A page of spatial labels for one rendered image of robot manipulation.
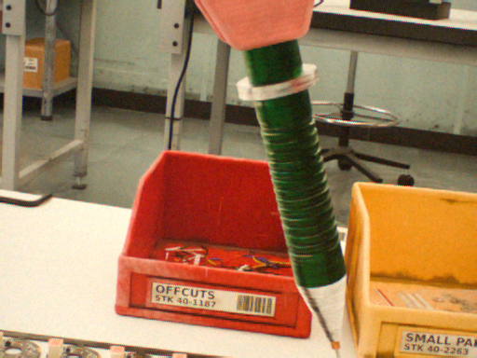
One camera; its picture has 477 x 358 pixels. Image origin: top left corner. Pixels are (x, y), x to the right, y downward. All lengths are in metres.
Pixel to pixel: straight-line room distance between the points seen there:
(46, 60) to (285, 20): 4.24
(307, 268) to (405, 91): 4.41
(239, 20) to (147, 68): 4.60
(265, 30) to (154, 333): 0.31
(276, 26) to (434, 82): 4.42
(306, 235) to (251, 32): 0.04
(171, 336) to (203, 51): 4.25
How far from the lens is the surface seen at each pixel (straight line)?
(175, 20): 2.54
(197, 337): 0.48
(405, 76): 4.59
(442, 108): 4.61
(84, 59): 3.31
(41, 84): 4.48
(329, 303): 0.20
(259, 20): 0.18
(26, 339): 0.46
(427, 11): 2.59
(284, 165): 0.19
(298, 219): 0.19
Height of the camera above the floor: 0.95
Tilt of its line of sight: 15 degrees down
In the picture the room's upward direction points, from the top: 6 degrees clockwise
